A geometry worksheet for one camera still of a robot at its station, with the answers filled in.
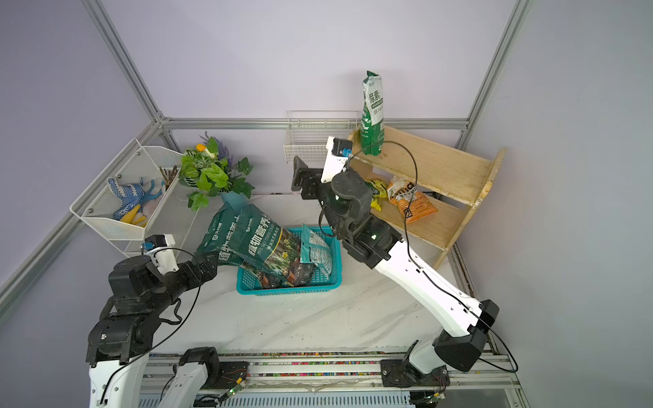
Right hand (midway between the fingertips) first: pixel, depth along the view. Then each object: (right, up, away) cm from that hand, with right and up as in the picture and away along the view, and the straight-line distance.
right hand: (313, 164), depth 59 cm
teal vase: (-34, -6, +40) cm, 53 cm away
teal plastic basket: (-1, -37, +33) cm, 50 cm away
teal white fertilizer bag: (-1, -24, +27) cm, 36 cm away
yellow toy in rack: (-54, -12, +12) cm, 56 cm away
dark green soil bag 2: (-16, -24, +22) cm, 36 cm away
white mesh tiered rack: (-46, -11, +16) cm, 50 cm away
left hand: (-29, -23, +6) cm, 38 cm away
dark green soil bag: (-30, -19, +19) cm, 40 cm away
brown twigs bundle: (-51, +1, +24) cm, 56 cm away
